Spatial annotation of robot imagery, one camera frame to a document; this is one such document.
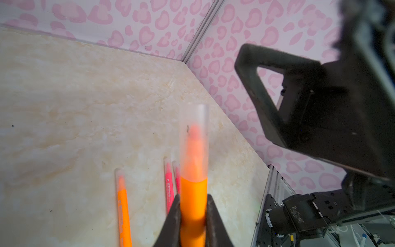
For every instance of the orange highlighter pen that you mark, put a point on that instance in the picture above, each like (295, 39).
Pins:
(193, 204)
(123, 209)

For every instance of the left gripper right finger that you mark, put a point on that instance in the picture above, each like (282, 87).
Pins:
(216, 234)

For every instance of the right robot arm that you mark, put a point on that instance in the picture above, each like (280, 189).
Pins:
(340, 112)

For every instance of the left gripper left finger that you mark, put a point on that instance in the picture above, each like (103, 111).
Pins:
(170, 232)

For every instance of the clear cap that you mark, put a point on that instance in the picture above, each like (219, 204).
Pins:
(194, 130)

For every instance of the pink highlighter pen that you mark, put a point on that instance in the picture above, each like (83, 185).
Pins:
(176, 169)
(168, 183)

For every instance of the aluminium frame right post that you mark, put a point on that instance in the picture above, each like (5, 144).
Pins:
(203, 28)

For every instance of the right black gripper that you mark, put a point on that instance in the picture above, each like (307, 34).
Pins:
(342, 112)

